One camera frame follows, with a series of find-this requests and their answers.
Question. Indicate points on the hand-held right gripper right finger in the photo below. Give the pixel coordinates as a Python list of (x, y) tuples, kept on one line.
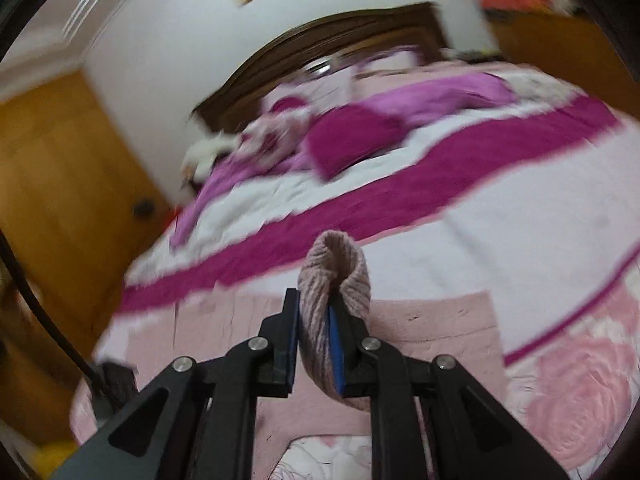
[(337, 360)]

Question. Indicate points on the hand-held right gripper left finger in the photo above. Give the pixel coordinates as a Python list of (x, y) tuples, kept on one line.
[(287, 355)]

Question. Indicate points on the pink knitted sweater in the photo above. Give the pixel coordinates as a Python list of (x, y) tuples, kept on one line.
[(325, 270)]

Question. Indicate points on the white plush goose toy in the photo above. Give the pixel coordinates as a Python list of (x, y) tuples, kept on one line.
[(205, 152)]

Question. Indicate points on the striped floral bedspread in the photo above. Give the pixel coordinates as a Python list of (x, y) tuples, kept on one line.
[(500, 210)]

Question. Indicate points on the pink pillow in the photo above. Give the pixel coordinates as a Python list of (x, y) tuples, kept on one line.
[(320, 90)]

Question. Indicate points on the purple and magenta fleece blanket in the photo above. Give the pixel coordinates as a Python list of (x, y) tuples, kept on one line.
[(425, 97)]

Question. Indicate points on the dark wooden headboard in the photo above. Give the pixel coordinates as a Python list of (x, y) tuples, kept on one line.
[(280, 45)]

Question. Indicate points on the wooden cabinet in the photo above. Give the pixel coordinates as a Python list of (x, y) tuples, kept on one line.
[(575, 55)]

